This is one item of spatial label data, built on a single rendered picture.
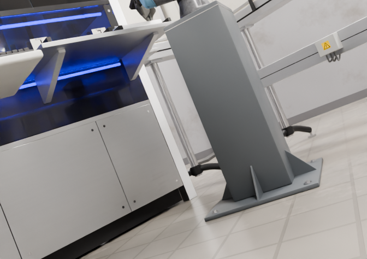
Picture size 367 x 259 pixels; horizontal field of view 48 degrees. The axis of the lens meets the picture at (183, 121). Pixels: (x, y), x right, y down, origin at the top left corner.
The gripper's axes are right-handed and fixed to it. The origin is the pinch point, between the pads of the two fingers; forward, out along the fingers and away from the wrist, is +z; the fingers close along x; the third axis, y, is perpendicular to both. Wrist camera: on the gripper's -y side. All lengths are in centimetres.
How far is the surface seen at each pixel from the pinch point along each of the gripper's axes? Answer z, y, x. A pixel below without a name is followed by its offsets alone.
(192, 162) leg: 75, -49, 30
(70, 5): -27.7, -34.1, -17.4
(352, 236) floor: 91, 96, -49
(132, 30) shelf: 5.1, 6.1, -16.3
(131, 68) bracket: 13.5, -28.2, -0.5
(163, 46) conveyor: 1, -45, 39
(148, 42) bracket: 8.4, -6.1, -0.5
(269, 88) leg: 51, -17, 86
